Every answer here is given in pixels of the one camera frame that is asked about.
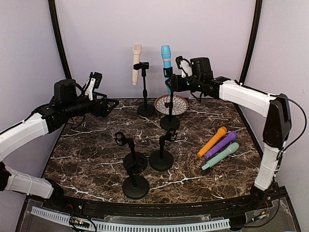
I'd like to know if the black front frame rail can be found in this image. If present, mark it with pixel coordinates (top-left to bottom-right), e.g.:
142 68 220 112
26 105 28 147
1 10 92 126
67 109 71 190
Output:
41 181 273 219

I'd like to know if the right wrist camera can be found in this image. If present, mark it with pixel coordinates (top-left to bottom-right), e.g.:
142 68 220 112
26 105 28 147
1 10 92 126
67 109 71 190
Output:
176 56 193 78

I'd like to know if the white slotted cable duct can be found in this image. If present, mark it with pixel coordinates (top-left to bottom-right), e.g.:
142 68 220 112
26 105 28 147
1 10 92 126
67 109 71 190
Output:
30 206 230 232

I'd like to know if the black stand of beige microphone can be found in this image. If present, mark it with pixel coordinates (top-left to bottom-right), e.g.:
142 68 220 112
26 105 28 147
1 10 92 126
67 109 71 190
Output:
134 62 155 117

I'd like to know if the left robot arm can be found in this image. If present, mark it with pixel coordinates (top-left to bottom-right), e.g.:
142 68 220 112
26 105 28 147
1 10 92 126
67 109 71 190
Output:
0 74 119 211

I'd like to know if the blue microphone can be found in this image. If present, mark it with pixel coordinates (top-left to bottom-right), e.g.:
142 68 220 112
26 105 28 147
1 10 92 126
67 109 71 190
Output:
161 45 171 80

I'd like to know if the black stand of orange microphone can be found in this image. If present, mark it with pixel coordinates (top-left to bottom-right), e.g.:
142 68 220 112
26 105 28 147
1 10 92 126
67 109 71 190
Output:
114 131 148 174

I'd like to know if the black corner post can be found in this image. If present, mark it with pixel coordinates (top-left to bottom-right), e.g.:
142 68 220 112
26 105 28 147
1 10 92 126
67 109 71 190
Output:
239 0 263 84
48 0 72 79

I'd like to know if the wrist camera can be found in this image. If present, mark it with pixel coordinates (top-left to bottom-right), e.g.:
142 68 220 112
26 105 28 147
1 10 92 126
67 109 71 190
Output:
176 56 193 78
83 72 103 101

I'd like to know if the black stand of purple microphone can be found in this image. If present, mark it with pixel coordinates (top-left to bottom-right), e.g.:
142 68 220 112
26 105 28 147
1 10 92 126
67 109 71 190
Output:
122 167 150 200

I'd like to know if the orange microphone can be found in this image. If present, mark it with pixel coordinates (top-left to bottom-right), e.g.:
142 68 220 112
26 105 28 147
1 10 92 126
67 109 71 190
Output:
197 127 227 158

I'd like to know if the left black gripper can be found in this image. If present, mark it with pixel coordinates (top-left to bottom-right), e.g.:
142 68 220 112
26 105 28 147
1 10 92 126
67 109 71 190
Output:
64 91 119 118

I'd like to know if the beige microphone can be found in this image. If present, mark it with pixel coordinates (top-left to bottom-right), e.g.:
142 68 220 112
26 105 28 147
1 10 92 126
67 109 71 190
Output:
132 43 142 86

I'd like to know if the purple microphone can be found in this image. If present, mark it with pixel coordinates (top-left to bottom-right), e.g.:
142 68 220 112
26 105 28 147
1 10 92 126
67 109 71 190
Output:
204 131 238 159

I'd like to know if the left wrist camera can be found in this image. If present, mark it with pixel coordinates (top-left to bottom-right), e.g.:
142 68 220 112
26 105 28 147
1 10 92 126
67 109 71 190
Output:
83 72 103 101

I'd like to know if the right black corner post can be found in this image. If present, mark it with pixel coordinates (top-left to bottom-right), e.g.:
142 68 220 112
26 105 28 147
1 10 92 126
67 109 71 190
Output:
239 0 263 84

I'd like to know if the mint green microphone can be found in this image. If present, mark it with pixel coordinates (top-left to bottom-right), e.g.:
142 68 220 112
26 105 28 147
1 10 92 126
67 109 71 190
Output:
201 142 239 170

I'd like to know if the floral patterned ceramic plate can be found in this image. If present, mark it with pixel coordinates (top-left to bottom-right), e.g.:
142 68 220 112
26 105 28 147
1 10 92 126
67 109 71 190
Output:
154 94 188 116

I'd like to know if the black stand of mint microphone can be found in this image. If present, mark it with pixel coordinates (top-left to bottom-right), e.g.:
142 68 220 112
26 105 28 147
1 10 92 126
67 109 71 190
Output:
149 129 177 172

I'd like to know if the left black corner post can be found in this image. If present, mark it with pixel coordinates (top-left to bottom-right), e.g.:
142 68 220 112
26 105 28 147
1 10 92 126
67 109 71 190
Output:
48 0 72 79

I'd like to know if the black stand of blue microphone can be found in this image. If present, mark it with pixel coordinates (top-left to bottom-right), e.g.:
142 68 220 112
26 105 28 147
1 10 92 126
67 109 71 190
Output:
160 67 180 131

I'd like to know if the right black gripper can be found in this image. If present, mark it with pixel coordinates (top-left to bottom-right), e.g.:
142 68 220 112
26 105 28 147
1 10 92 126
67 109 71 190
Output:
166 74 203 91

